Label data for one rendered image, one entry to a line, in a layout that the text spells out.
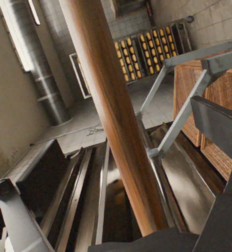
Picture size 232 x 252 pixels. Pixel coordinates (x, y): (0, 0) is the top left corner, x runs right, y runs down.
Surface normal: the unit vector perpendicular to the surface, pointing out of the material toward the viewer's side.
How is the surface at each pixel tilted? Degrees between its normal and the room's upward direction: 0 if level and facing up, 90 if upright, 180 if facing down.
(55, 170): 180
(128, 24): 90
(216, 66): 90
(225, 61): 90
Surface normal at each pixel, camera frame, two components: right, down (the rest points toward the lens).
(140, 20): 0.00, 0.33
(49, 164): 0.95, -0.29
